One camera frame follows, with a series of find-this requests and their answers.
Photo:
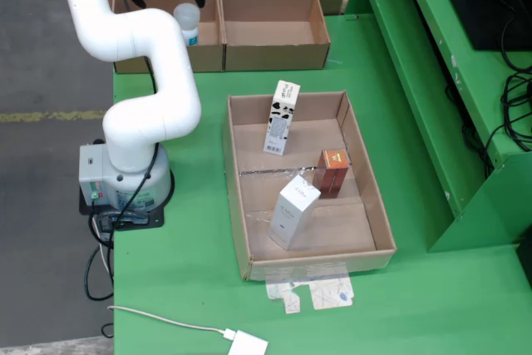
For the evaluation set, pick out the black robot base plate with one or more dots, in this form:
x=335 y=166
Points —
x=141 y=220

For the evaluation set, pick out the cow print carton box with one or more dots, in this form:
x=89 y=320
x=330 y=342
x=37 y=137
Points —
x=280 y=122

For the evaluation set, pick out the green metal shelf unit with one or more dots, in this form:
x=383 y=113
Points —
x=415 y=80

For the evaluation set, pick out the flat patterned paper packaging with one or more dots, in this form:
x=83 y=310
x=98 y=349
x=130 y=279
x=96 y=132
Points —
x=328 y=294

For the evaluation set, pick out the white bottle teal label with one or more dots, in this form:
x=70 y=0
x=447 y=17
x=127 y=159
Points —
x=189 y=26

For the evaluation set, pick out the grey robot controller box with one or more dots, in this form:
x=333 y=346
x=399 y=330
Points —
x=91 y=172

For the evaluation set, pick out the white adapter block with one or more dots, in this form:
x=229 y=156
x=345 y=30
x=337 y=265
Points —
x=249 y=344

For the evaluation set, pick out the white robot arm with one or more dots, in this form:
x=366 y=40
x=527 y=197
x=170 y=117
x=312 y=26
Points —
x=137 y=39

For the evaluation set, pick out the red orange product box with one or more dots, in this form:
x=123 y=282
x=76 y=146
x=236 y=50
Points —
x=330 y=176

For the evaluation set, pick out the open cardboard box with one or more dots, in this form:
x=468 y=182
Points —
x=208 y=55
x=270 y=55

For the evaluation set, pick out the shallow cardboard tray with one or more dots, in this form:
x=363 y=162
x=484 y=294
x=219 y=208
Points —
x=332 y=230

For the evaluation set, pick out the tall white product box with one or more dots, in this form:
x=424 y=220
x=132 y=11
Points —
x=291 y=213

